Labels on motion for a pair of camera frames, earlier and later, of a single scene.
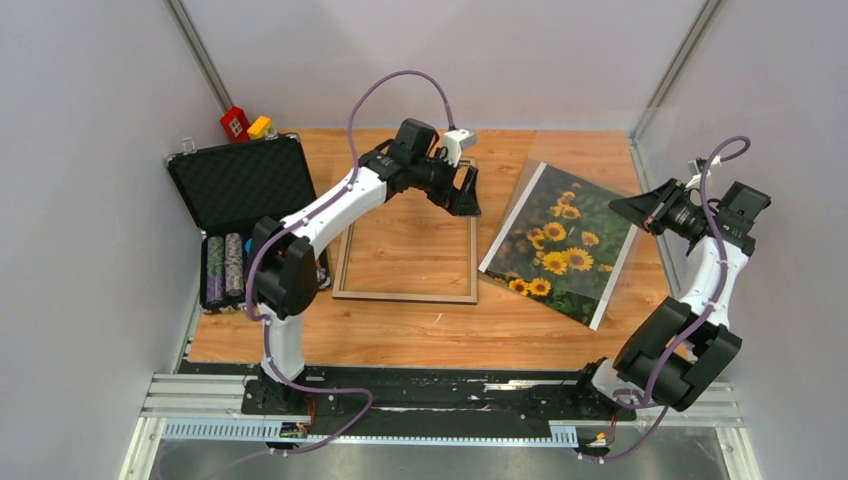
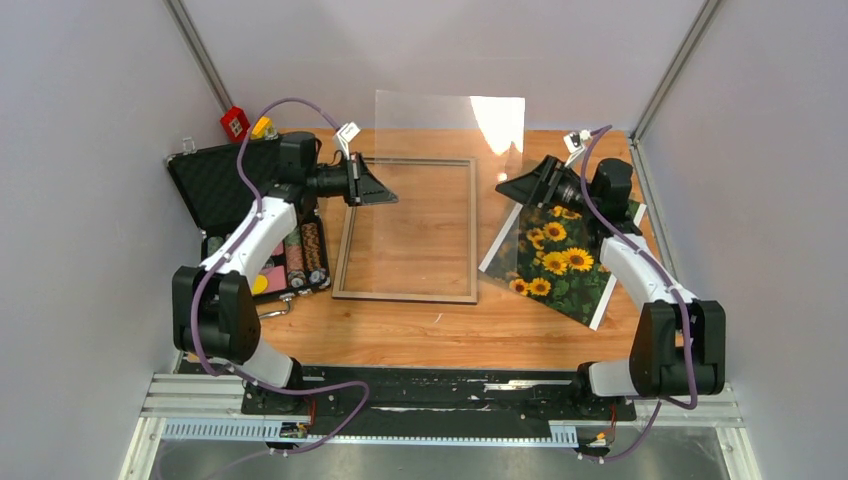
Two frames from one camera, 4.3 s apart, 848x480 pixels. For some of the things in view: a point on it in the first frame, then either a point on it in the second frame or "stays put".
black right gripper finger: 645,207 to 533,188
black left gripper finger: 469,203 to 373,191
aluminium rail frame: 679,407 stays put
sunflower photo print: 565,245 stays put
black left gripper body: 436,179 to 341,181
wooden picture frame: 467,299 stays put
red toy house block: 236,124 stays put
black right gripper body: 678,215 to 565,191
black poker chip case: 228,187 stays put
